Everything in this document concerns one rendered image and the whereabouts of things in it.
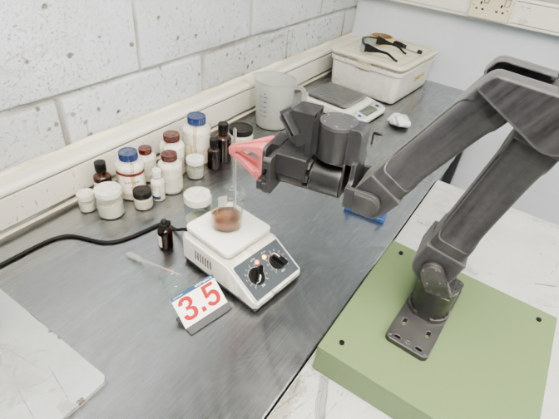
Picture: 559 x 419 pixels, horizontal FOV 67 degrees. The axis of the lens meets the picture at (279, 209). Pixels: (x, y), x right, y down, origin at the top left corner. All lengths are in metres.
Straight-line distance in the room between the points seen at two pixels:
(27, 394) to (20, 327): 0.13
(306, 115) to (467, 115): 0.21
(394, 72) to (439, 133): 1.09
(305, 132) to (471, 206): 0.25
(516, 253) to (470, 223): 0.48
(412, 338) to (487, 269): 0.35
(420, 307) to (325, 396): 0.21
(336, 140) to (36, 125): 0.64
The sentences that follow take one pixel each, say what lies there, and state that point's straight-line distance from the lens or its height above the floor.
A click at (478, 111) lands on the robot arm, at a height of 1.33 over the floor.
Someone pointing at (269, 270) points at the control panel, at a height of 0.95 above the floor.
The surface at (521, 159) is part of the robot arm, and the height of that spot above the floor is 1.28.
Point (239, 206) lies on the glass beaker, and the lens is 0.77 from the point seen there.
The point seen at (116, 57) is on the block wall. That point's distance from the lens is 1.09.
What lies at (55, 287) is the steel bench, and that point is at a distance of 0.88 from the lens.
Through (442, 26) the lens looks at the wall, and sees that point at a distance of 2.00.
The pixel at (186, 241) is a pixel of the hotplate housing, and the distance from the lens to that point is 0.83.
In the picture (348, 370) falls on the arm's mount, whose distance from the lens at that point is 0.69.
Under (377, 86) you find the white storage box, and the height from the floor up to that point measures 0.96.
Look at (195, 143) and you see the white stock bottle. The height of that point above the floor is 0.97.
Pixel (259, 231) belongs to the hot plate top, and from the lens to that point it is 0.81.
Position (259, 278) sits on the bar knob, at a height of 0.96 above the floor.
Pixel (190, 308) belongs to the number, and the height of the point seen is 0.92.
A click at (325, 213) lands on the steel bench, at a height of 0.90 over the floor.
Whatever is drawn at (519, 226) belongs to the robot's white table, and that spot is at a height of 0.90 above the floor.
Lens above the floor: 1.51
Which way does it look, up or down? 37 degrees down
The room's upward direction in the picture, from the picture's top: 6 degrees clockwise
